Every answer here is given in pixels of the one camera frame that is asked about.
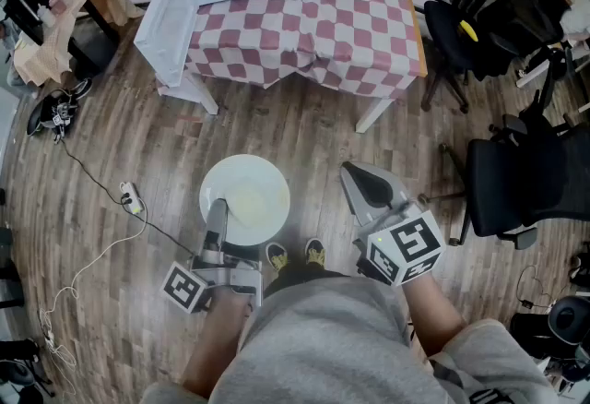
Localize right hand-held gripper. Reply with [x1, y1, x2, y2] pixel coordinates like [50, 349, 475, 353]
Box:
[339, 160, 448, 288]

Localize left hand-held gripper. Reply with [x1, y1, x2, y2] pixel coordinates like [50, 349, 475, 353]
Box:
[160, 197, 265, 315]

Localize white round plate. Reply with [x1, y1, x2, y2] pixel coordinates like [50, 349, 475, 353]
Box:
[198, 154, 291, 247]

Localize person's left forearm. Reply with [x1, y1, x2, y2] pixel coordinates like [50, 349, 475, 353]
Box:
[182, 295, 254, 398]

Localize person's right forearm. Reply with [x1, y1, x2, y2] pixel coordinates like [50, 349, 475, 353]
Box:
[403, 270, 466, 357]

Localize person's left shoe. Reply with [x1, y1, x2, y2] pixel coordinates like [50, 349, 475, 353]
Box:
[265, 242, 289, 272]

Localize person's shoe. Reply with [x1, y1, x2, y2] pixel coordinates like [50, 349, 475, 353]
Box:
[304, 238, 327, 266]
[265, 242, 289, 272]

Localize person's right shoe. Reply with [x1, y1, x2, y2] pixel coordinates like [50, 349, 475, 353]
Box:
[304, 238, 327, 266]

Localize wooden table white legs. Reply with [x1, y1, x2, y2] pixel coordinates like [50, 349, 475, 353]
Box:
[156, 0, 430, 134]

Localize white power strip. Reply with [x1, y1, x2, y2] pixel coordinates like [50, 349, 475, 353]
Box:
[119, 181, 142, 215]

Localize person's black trousers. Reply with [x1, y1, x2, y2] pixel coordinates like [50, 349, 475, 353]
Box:
[265, 263, 351, 297]

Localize black mesh office chair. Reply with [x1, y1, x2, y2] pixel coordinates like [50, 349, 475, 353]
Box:
[442, 125, 590, 251]

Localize person's grey shirt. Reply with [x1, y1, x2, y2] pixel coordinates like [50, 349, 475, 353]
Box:
[142, 275, 563, 404]

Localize red white checkered tablecloth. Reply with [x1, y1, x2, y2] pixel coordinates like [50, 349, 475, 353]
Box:
[156, 0, 423, 99]

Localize black sneaker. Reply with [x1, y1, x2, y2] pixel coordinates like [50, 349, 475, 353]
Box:
[68, 78, 93, 101]

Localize black tracker device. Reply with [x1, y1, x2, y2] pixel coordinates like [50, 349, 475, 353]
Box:
[26, 90, 77, 143]

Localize black padded swivel chair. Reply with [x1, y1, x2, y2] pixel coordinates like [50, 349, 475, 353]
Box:
[509, 295, 590, 394]

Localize black floor cable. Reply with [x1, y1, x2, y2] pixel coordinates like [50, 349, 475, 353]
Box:
[59, 138, 195, 255]

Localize white floor cable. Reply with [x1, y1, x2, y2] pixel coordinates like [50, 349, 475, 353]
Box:
[39, 196, 148, 394]

